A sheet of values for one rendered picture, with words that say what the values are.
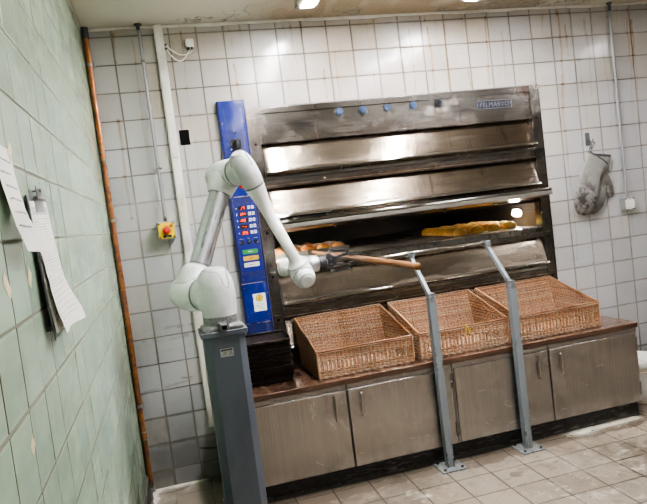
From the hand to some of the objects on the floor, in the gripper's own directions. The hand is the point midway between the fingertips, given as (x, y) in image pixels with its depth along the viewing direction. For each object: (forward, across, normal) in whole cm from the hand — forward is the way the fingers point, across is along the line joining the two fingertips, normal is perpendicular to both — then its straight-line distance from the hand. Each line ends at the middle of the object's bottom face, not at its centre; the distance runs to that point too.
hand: (355, 257), depth 329 cm
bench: (+47, +119, -25) cm, 131 cm away
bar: (+29, +120, -4) cm, 123 cm away
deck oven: (+50, +119, -148) cm, 197 cm away
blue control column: (-47, +120, -147) cm, 195 cm away
